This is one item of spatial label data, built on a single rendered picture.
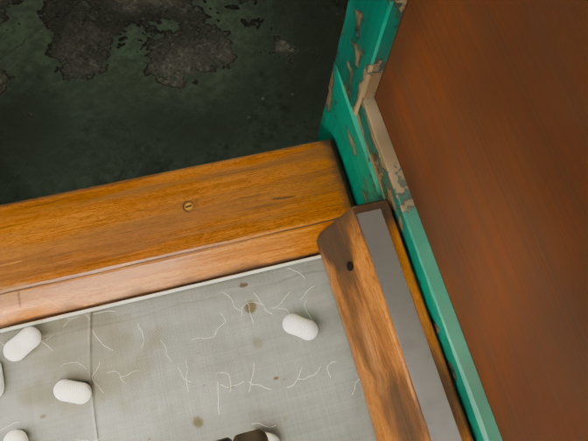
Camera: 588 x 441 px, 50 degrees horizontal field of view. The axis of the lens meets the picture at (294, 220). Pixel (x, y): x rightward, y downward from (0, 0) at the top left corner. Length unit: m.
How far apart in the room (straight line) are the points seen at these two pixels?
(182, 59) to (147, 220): 1.09
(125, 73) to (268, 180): 1.07
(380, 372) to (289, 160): 0.25
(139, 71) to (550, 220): 1.41
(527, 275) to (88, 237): 0.41
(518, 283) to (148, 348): 0.35
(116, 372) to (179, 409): 0.07
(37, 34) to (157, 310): 1.26
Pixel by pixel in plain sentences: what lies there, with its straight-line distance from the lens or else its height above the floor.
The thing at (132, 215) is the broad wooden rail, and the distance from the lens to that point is 0.64.
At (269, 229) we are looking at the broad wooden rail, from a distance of 0.62.
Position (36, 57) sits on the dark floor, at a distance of 1.76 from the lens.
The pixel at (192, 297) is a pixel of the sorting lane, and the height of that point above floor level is 0.74.
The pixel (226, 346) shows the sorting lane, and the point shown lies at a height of 0.74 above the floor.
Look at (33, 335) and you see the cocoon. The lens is 0.63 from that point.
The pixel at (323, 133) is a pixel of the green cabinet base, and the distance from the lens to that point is 0.73.
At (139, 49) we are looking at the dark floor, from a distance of 1.72.
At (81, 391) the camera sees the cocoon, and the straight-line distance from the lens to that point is 0.60.
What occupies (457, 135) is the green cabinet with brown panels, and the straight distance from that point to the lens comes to 0.44.
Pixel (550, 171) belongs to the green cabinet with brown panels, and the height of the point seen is 1.06.
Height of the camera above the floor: 1.34
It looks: 67 degrees down
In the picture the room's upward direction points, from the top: 11 degrees clockwise
